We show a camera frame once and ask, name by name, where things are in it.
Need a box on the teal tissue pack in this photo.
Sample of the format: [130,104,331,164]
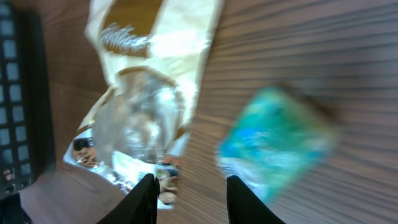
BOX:
[216,86,340,203]

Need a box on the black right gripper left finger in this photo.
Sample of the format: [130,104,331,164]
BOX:
[98,174,160,224]

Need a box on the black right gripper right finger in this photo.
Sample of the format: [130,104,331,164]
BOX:
[226,175,285,224]

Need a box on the grey plastic mesh basket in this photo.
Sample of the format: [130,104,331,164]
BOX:
[0,0,58,224]

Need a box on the beige dried mushroom bag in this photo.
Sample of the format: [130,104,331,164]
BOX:
[63,0,224,210]

